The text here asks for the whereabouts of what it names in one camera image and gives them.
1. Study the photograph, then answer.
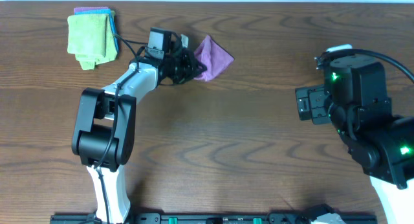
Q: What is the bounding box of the purple folded cloth in stack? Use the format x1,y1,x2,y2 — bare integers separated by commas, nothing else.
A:
74,6,109,14

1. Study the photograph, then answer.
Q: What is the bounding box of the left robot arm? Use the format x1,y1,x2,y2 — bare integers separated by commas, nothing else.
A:
72,28,206,223

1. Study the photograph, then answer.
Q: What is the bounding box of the green folded cloth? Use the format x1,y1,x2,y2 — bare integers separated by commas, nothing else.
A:
67,14,118,70

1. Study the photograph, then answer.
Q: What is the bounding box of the purple microfiber cloth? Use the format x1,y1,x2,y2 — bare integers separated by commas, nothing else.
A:
194,35,234,82

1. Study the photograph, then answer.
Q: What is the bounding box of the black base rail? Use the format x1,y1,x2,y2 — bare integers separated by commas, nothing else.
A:
50,203,378,224

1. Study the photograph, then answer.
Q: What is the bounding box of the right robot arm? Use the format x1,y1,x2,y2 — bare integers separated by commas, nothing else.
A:
295,48,413,223

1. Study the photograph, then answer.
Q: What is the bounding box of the blue folded cloth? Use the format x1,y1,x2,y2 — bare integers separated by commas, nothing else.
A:
75,8,117,34

